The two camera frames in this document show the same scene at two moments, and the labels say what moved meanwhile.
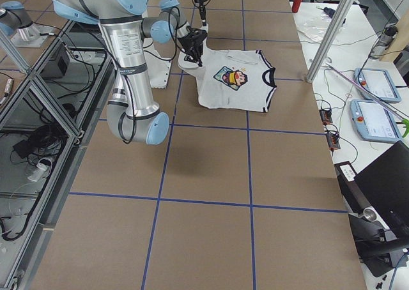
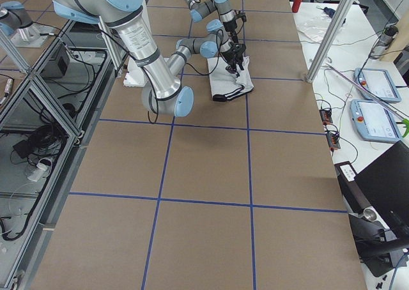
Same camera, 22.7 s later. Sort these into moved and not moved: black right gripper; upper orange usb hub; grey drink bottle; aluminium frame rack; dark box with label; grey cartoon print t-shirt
Moved: grey cartoon print t-shirt; black right gripper
Not moved: grey drink bottle; upper orange usb hub; aluminium frame rack; dark box with label
